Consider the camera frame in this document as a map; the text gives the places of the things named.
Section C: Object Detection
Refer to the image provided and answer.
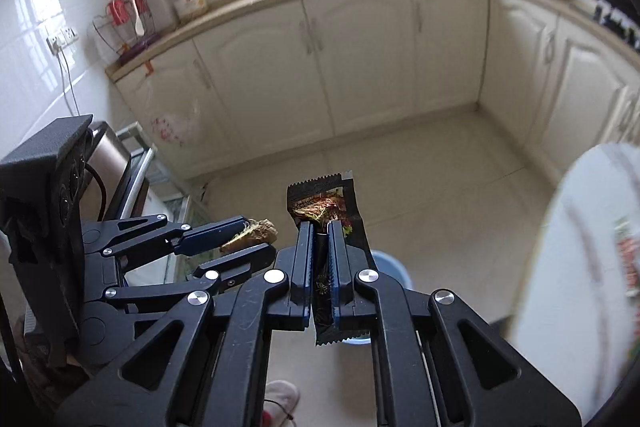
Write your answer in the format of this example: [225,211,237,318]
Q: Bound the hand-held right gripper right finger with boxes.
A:
[327,219,583,427]

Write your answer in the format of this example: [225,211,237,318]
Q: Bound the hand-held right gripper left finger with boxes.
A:
[52,219,317,427]

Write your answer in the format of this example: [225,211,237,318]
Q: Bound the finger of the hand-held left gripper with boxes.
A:
[100,243,277,315]
[82,215,251,260]

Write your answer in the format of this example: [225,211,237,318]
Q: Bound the yellow brown wrapper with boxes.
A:
[220,218,279,254]

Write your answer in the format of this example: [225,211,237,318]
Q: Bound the dark snack wrapper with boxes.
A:
[286,169,373,348]

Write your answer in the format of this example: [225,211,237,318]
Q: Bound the blue plastic bucket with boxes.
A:
[345,251,414,349]

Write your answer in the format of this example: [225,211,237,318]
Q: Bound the silver toaster oven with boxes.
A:
[82,121,133,220]

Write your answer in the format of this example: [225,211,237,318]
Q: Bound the metal shelf rack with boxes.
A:
[117,122,206,283]

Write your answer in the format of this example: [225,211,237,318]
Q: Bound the clear printed plastic bag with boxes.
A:
[150,107,201,148]

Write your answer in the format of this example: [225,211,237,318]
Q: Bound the person's slipper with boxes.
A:
[262,379,301,427]

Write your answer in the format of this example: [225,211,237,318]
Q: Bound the cream kitchen cabinets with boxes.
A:
[107,0,640,188]

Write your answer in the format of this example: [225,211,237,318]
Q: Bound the white round table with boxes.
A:
[502,142,640,423]

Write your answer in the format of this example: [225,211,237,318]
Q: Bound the clear storage jar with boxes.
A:
[172,0,208,24]

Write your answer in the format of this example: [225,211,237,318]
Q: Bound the red snack packet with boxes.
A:
[612,217,640,303]

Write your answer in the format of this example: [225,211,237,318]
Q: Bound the gas stove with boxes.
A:
[592,0,640,52]

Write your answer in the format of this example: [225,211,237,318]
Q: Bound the black cable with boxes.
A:
[85,162,108,220]

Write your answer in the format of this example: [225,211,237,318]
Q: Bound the white power cable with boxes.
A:
[57,49,81,118]

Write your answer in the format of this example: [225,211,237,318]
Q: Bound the wall power outlet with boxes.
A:
[46,26,80,52]

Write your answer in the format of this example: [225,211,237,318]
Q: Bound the wire dish rack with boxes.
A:
[92,0,161,68]

